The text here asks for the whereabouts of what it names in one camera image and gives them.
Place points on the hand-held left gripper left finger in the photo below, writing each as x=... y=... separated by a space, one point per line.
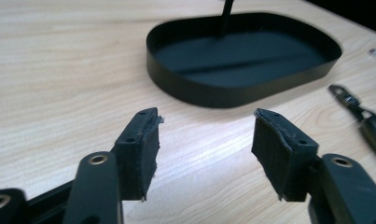
x=137 y=155

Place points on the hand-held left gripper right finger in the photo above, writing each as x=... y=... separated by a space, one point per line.
x=279 y=155

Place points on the black key holder stand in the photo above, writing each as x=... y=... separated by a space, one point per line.
x=238 y=59

